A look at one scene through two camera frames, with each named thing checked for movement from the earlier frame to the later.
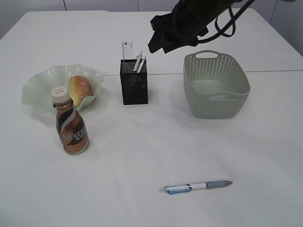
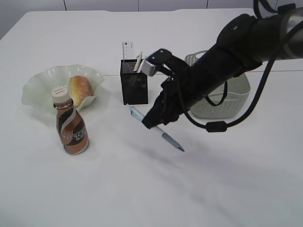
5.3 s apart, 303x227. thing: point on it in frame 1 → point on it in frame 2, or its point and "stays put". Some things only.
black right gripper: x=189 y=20 → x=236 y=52
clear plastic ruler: x=127 y=48 stays put
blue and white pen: x=186 y=187 → x=139 y=116
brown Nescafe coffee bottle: x=72 y=130 stays put
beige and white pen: x=138 y=58 stays put
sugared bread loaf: x=80 y=88 stays put
